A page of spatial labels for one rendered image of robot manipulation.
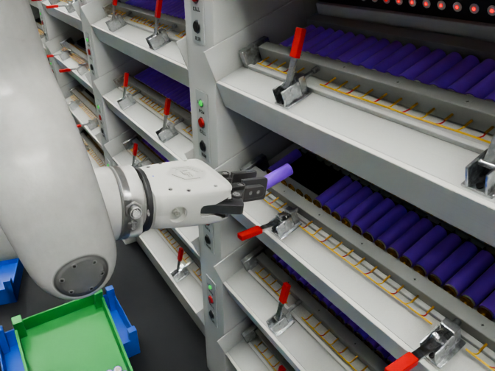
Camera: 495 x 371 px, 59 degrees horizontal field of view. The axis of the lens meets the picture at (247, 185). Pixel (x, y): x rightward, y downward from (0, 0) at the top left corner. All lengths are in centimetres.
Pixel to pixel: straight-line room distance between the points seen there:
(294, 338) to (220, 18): 51
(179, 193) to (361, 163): 20
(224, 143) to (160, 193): 27
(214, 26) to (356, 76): 24
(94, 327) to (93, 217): 82
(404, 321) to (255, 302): 35
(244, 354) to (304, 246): 43
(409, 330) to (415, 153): 20
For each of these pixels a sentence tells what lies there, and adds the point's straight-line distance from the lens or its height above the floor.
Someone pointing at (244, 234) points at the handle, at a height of 56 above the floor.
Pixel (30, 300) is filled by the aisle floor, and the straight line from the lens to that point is 148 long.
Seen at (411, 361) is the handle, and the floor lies 56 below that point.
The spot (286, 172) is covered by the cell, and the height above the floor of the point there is 64.
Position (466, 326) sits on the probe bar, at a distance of 52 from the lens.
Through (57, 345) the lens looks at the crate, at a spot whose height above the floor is 9.
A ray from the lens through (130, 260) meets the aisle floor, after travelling 153.
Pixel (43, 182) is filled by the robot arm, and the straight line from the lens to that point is 37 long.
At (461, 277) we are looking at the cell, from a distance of 55.
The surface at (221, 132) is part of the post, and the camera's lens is 72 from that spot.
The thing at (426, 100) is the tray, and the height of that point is 78.
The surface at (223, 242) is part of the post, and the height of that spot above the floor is 43.
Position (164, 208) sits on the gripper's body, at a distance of 49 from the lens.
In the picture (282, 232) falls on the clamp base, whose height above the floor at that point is 55.
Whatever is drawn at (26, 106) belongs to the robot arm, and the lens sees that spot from 39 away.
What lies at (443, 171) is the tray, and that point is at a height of 74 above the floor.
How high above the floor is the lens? 91
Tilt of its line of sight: 28 degrees down
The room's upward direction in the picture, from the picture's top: straight up
